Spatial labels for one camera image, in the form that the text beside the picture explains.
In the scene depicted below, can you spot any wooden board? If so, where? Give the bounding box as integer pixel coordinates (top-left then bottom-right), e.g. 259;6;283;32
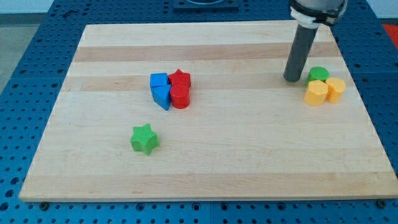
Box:
19;21;397;202

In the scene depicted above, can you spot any red star block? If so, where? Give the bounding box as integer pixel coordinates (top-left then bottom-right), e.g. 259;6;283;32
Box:
168;69;191;88

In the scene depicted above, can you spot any green star block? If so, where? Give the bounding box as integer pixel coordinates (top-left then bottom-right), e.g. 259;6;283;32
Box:
130;123;159;156

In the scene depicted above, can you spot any red cylinder block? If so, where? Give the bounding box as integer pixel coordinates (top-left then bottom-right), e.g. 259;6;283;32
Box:
170;83;190;109

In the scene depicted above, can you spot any blue triangle block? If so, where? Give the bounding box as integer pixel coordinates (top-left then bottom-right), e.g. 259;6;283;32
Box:
151;85;171;111

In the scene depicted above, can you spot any blue cube block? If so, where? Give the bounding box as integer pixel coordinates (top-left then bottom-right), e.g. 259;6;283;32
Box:
150;73;168;88

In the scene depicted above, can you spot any yellow hexagon block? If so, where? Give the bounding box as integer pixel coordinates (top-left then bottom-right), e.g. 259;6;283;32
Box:
303;80;328;106

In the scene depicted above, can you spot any green cylinder block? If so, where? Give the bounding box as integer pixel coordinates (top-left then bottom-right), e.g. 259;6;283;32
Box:
305;67;330;85

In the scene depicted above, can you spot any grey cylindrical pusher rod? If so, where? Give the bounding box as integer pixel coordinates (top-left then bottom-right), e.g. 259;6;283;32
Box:
284;24;318;82

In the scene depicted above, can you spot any yellow cylinder block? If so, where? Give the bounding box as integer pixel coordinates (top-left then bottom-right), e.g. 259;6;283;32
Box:
325;78;346;104

